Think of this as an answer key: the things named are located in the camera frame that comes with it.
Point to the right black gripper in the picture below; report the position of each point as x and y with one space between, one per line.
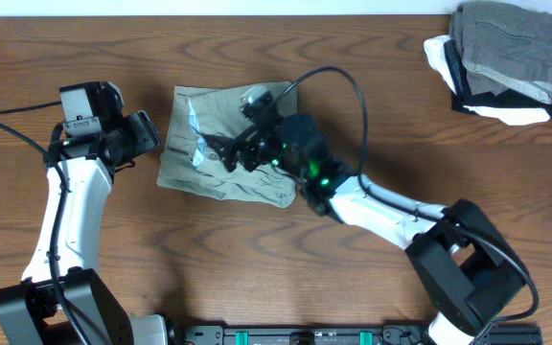
245 143

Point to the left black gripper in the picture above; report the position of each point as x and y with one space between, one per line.
145 130

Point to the khaki green shorts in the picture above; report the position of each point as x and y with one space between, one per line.
204 119

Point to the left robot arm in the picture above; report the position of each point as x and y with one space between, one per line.
61 298

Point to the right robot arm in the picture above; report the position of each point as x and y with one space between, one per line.
468 270

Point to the white folded garment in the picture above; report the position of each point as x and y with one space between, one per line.
436 57

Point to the black folded garment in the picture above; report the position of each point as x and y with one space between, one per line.
464 96

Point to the grey folded garment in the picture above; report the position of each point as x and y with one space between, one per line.
504 47

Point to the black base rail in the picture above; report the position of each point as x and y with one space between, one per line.
217 335

